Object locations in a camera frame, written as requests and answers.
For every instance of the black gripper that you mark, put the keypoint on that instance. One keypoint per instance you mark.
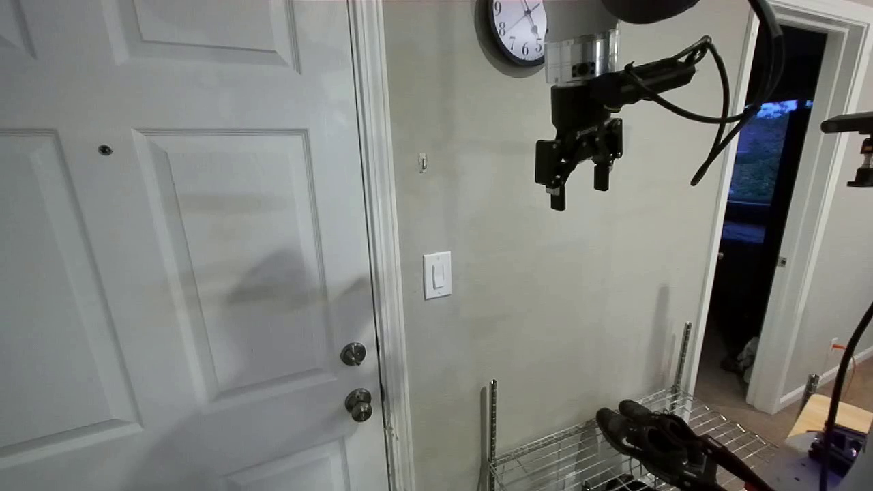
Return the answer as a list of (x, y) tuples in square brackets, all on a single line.
[(587, 130)]

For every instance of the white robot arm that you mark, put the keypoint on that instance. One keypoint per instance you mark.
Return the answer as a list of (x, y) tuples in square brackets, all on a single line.
[(581, 36)]

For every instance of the black clamp tool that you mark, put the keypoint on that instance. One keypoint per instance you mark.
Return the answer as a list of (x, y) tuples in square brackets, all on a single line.
[(673, 451)]

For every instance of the silver deadbolt lock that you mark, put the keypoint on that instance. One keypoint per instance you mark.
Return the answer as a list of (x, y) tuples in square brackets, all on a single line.
[(352, 357)]

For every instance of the silver door knob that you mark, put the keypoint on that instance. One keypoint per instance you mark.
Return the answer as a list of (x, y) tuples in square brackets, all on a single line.
[(359, 405)]

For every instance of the white panel entry door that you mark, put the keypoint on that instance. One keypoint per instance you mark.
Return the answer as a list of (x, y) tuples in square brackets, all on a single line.
[(184, 250)]

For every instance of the white wall light switch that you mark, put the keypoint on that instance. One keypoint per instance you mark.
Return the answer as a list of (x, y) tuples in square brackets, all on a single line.
[(437, 274)]

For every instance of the round black wall clock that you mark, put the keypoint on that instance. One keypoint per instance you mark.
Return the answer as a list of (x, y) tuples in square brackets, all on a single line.
[(513, 32)]

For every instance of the metal wire shelf rack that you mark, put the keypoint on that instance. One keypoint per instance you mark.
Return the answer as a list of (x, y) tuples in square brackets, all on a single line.
[(577, 458)]

